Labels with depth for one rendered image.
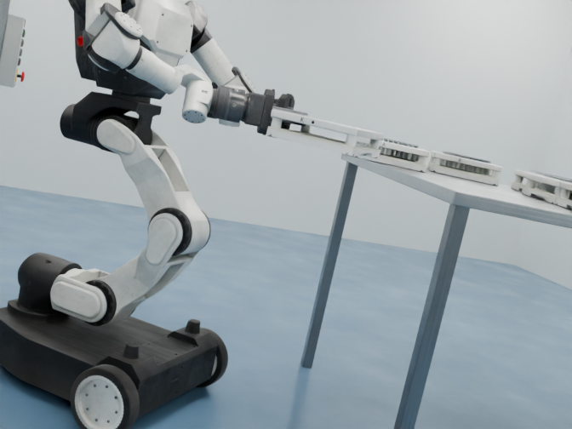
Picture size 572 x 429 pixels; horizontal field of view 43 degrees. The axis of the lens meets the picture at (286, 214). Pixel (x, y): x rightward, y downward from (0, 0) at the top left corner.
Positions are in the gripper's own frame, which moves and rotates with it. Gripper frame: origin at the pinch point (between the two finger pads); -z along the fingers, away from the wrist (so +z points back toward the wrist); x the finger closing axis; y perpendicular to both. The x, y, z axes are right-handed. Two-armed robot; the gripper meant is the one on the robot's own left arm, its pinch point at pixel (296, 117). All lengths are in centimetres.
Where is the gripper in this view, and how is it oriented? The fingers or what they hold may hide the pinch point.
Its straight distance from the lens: 208.2
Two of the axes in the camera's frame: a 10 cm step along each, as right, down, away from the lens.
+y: -5.1, 0.2, -8.6
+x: -2.0, 9.7, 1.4
